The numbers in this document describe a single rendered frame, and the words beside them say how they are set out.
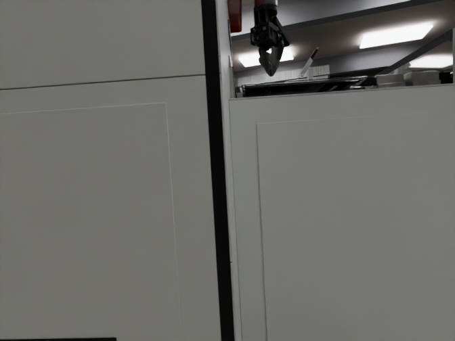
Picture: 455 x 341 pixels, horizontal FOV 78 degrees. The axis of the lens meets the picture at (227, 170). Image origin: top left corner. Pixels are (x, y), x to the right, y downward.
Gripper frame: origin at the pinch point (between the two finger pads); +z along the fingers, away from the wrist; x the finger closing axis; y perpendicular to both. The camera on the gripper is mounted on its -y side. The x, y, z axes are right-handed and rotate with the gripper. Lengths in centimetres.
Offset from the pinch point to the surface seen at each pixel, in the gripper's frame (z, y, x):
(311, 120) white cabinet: 20.5, 25.8, 23.3
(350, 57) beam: -196, -664, -145
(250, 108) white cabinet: 17.0, 33.1, 12.3
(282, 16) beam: -178, -315, -150
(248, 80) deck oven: -118, -383, -262
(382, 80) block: 7.2, -10.3, 31.6
